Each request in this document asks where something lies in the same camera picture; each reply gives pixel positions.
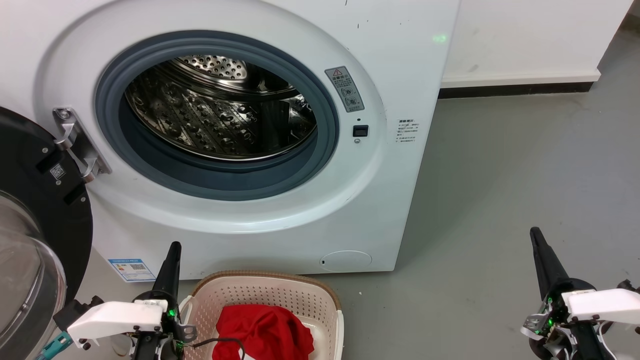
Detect washing machine door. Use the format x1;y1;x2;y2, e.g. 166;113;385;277
0;106;94;360

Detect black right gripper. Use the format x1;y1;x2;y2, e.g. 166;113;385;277
521;227;608;360

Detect grey warning sticker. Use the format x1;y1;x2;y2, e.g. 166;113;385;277
325;66;365;113

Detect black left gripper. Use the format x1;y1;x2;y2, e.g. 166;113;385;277
131;241;197;360

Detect teal cable connector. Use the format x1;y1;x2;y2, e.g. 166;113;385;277
35;332;74;360

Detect black baseboard strip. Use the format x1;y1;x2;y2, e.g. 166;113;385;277
438;82;594;100

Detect white front-load washing machine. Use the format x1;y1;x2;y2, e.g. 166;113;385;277
0;0;461;281

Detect steel perforated washer drum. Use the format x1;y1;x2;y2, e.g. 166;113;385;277
124;54;319;162

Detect grey rubber door gasket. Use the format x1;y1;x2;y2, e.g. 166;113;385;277
95;30;340;202

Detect printed text sticker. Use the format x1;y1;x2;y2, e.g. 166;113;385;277
396;118;421;145

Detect blue energy label sticker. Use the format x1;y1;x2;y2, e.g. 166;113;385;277
108;258;157;283

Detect red cloth garment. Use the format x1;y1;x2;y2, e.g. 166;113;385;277
212;303;315;360

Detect silver metal door hinge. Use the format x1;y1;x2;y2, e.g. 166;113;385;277
52;106;112;184

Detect round drain filter cover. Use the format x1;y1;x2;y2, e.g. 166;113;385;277
319;250;373;273

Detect cream perforated laundry basket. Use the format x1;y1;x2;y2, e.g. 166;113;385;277
179;270;345;360

